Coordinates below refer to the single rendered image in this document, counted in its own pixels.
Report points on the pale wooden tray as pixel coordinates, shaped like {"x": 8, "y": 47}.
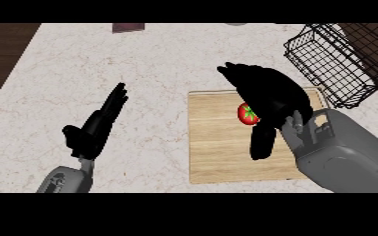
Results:
{"x": 222, "y": 146}

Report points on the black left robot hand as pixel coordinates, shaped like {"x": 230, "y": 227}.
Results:
{"x": 94, "y": 131}

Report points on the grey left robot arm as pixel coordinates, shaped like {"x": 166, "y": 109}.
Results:
{"x": 69, "y": 179}

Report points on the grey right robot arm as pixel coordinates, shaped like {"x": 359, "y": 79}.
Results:
{"x": 334, "y": 150}

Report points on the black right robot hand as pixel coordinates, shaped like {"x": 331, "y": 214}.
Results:
{"x": 268, "y": 93}

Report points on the red tomato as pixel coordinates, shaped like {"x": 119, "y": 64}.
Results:
{"x": 247, "y": 113}

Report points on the dark maroon box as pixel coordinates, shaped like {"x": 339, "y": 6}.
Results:
{"x": 128, "y": 27}

